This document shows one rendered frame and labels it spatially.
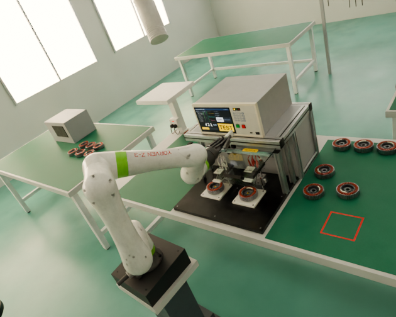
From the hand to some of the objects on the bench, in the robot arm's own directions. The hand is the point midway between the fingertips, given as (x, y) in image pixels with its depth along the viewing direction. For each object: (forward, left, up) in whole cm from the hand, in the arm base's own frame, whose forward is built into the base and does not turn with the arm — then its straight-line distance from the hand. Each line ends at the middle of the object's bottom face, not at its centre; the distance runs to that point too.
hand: (229, 135), depth 183 cm
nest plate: (-11, +19, -40) cm, 46 cm away
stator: (+26, -48, -45) cm, 70 cm away
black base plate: (-7, +8, -43) cm, 44 cm away
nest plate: (-5, -4, -41) cm, 41 cm away
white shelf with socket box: (+25, +109, -45) cm, 121 cm away
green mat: (-2, +76, -43) cm, 87 cm away
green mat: (+30, -49, -45) cm, 74 cm away
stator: (-11, +19, -39) cm, 45 cm away
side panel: (+39, -14, -46) cm, 62 cm away
